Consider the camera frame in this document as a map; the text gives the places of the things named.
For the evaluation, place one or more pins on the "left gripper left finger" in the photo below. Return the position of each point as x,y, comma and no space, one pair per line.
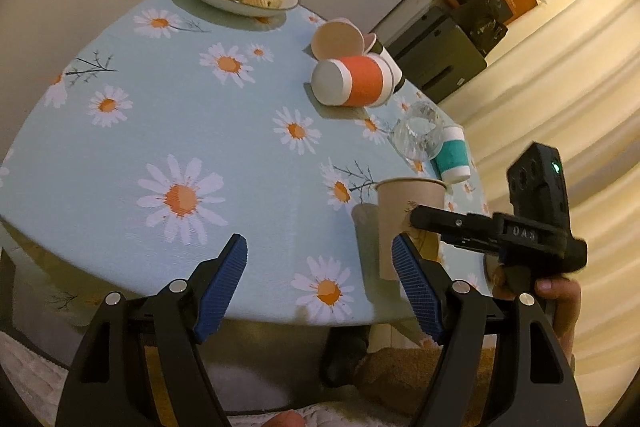
108,383

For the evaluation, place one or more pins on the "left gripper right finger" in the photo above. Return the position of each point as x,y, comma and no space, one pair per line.
531,382

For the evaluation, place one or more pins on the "plain brown paper cup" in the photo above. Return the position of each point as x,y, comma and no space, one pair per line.
396,199

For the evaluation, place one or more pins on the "teal banded paper cup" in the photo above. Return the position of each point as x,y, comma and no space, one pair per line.
452,162

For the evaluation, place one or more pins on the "clear glass cup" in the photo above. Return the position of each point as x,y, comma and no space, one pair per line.
418,133

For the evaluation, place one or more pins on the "black banded paper cup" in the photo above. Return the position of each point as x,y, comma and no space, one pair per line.
398,76

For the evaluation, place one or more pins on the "orange banded paper cup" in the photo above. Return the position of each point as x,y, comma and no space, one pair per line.
353,81

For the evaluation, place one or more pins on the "pink paper cup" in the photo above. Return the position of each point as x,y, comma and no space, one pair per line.
340,38

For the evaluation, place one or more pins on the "person's right hand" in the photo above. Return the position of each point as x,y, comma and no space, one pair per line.
564,293

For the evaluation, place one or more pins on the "cream curtain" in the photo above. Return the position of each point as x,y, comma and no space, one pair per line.
567,75

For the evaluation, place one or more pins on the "dark grey suitcase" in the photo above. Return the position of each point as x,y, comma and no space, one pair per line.
430,48

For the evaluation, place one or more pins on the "blue daisy tablecloth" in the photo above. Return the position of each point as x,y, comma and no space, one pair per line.
181,125

